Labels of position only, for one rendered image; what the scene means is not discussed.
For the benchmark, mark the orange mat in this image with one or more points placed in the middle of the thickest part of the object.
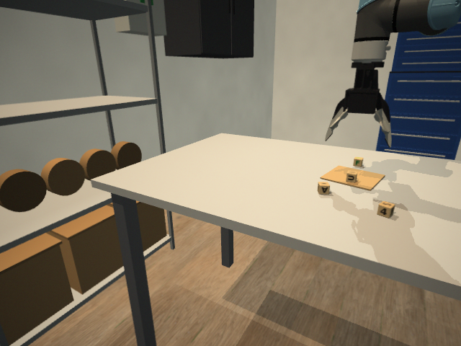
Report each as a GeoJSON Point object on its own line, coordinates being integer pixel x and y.
{"type": "Point", "coordinates": [365, 180]}

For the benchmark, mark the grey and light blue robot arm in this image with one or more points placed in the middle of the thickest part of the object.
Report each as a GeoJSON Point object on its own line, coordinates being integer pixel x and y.
{"type": "Point", "coordinates": [377, 19]}

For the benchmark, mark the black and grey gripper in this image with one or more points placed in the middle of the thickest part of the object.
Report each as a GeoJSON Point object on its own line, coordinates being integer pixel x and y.
{"type": "Point", "coordinates": [362, 100]}

